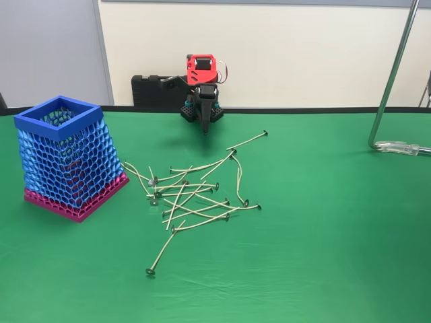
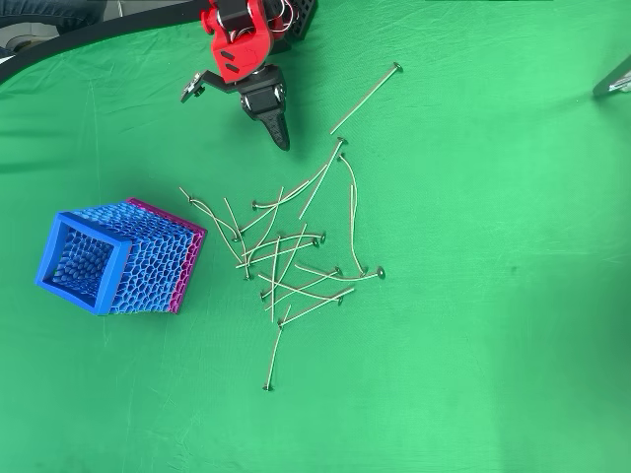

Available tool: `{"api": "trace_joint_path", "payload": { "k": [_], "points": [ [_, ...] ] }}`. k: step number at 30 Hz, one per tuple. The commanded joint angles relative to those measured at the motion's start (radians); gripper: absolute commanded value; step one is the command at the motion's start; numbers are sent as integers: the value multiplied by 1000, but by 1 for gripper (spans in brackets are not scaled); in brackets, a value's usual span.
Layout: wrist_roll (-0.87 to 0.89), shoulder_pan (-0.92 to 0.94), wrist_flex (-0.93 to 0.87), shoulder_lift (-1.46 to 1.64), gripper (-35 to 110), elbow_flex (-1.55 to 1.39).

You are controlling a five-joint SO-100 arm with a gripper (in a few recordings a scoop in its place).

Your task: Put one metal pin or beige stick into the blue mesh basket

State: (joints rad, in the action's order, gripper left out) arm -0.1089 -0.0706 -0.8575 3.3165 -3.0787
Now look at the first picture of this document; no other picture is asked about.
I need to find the blue magenta lattice basket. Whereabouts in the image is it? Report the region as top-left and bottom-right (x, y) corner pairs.
(13, 96), (131, 223)

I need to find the black plastic tool case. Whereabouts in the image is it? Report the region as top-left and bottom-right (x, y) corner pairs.
(131, 74), (189, 110)

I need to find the bent metal stand pole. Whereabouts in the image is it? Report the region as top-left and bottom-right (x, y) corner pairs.
(368, 0), (422, 149)

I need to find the clear plastic clamp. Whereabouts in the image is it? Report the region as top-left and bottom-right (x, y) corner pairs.
(375, 140), (431, 156)

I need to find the red white servo cable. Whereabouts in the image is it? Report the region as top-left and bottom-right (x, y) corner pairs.
(215, 60), (230, 84)

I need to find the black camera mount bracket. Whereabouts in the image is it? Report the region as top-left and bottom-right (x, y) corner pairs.
(160, 75), (190, 91)

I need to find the black chair frame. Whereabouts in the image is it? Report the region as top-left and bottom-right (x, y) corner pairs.
(419, 69), (431, 108)

